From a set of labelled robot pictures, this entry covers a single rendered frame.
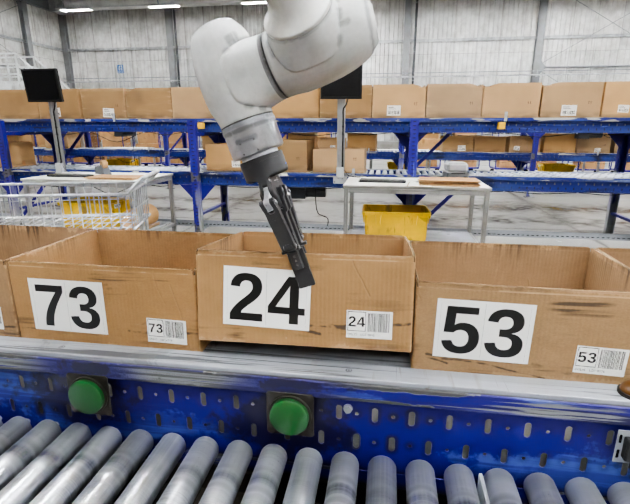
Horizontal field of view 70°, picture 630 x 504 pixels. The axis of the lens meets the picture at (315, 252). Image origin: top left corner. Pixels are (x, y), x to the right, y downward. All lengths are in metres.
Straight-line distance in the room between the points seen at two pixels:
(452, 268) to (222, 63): 0.67
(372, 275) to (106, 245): 0.75
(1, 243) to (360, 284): 1.02
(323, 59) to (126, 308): 0.58
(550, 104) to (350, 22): 4.90
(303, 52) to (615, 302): 0.62
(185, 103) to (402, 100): 2.49
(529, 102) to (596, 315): 4.67
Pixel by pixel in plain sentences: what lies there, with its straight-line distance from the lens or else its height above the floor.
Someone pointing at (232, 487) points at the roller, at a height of 0.74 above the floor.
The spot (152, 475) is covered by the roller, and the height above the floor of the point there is 0.75.
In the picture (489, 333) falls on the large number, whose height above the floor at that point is 0.96.
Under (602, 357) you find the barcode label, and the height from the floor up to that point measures 0.93.
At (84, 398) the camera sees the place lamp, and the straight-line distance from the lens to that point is 0.99.
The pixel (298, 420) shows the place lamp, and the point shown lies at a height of 0.81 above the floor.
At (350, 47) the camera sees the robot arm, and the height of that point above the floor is 1.41.
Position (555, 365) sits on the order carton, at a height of 0.91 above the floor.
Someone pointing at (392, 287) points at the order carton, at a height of 1.04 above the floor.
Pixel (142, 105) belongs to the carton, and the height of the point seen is 1.53.
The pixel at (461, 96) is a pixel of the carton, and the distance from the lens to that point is 5.32.
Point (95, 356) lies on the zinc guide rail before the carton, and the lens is 0.96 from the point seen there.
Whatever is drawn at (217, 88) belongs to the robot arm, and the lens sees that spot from 0.75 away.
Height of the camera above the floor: 1.31
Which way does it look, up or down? 16 degrees down
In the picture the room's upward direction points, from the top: straight up
